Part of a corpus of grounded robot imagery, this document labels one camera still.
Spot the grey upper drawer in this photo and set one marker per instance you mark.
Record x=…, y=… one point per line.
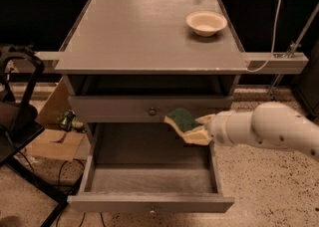
x=143, y=108

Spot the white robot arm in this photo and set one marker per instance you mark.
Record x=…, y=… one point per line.
x=271, y=125

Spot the black chair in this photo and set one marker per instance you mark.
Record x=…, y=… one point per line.
x=19, y=126

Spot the grey drawer cabinet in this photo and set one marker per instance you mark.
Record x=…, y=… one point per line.
x=145, y=48

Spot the white paper bowl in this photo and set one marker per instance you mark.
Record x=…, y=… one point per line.
x=206, y=23

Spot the open grey lower drawer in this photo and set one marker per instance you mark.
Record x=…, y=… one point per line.
x=146, y=167

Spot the green and yellow sponge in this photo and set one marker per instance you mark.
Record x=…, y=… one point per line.
x=181, y=120

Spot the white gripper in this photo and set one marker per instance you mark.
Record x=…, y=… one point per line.
x=221, y=130

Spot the cardboard sheet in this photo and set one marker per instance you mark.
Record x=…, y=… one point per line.
x=54, y=142

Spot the green crumpled package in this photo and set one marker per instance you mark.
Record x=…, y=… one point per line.
x=69, y=122

